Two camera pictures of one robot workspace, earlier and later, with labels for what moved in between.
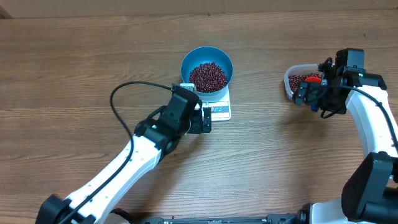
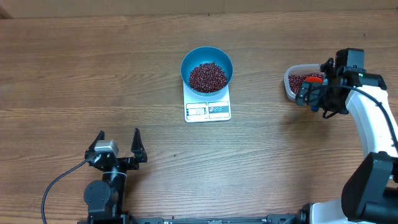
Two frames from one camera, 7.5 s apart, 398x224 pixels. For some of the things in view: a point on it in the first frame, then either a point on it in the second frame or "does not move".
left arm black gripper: (199, 127) → (137, 149)
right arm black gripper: (313, 91) does not move
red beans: (294, 79) does not move
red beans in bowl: (208, 78) does not move
